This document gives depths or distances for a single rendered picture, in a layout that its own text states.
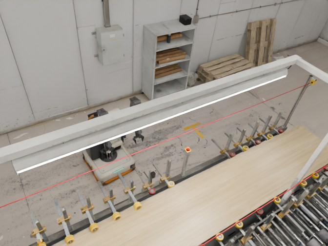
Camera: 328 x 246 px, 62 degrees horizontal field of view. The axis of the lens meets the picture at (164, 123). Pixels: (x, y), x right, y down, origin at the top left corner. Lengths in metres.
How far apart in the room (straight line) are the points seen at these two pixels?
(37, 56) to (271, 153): 3.81
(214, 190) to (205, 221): 0.43
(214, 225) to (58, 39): 3.55
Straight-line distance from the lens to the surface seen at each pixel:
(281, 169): 3.97
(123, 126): 1.87
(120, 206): 3.43
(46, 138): 1.76
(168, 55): 5.53
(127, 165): 4.33
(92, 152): 4.23
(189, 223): 3.15
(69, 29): 4.78
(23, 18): 4.59
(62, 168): 4.77
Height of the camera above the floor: 3.68
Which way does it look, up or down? 43 degrees down
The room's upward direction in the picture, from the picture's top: 6 degrees clockwise
